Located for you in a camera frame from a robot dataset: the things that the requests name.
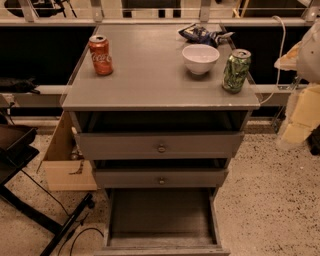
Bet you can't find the grey bottom drawer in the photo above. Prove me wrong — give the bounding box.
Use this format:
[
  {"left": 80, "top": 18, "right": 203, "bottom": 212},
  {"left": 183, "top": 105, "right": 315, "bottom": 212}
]
[{"left": 94, "top": 188, "right": 230, "bottom": 256}]

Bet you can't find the grey drawer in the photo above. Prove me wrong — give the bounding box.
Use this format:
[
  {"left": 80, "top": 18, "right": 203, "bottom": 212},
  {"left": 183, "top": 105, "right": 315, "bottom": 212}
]
[
  {"left": 94, "top": 188, "right": 230, "bottom": 256},
  {"left": 75, "top": 132, "right": 244, "bottom": 160},
  {"left": 94, "top": 168, "right": 228, "bottom": 188}
]

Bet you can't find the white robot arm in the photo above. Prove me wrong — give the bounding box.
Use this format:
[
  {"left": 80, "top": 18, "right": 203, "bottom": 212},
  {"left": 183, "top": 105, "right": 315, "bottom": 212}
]
[{"left": 274, "top": 21, "right": 320, "bottom": 149}]

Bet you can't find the grey top drawer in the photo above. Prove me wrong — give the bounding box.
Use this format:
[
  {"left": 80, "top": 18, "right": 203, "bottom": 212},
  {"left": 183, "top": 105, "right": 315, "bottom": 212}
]
[{"left": 75, "top": 132, "right": 244, "bottom": 160}]

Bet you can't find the grey middle drawer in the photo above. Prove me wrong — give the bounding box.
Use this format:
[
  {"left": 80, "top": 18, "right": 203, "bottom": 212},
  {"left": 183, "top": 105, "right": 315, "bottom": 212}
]
[{"left": 94, "top": 168, "right": 228, "bottom": 188}]

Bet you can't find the white bowl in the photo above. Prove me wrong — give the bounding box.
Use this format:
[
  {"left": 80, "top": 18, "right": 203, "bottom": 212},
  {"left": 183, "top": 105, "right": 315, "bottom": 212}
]
[{"left": 182, "top": 44, "right": 220, "bottom": 75}]

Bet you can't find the orange soda can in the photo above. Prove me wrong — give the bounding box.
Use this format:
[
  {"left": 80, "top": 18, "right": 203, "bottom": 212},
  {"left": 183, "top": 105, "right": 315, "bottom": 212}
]
[{"left": 89, "top": 35, "right": 113, "bottom": 75}]

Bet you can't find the green soda can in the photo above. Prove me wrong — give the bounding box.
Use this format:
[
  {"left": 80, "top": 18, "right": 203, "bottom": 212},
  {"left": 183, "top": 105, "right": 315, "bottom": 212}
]
[{"left": 222, "top": 49, "right": 251, "bottom": 93}]

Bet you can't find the blue chip bag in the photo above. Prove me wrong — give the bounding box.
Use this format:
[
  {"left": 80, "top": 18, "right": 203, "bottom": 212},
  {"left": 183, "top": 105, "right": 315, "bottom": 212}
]
[{"left": 178, "top": 24, "right": 233, "bottom": 48}]

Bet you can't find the cardboard box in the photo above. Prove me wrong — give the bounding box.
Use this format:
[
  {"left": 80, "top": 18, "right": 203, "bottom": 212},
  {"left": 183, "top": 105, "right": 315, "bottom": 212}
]
[{"left": 41, "top": 112, "right": 97, "bottom": 191}]

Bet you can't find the black cloth on ledge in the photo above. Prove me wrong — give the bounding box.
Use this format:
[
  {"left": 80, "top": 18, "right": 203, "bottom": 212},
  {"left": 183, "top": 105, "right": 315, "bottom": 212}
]
[{"left": 0, "top": 77, "right": 40, "bottom": 94}]

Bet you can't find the black floor cable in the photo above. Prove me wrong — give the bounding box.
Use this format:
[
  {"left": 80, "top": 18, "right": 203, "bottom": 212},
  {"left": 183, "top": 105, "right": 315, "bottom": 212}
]
[{"left": 20, "top": 169, "right": 105, "bottom": 256}]

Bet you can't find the white hanging cable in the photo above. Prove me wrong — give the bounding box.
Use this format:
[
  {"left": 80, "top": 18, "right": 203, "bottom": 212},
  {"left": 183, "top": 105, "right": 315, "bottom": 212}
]
[{"left": 259, "top": 15, "right": 288, "bottom": 106}]

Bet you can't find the black stand frame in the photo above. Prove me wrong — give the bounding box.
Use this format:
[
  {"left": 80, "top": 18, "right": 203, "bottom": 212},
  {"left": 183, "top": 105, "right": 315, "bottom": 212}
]
[{"left": 0, "top": 124, "right": 96, "bottom": 256}]

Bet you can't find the metal railing frame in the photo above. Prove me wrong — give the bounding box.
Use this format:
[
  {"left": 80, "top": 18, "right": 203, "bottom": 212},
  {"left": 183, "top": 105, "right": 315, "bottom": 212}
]
[{"left": 0, "top": 0, "right": 320, "bottom": 26}]

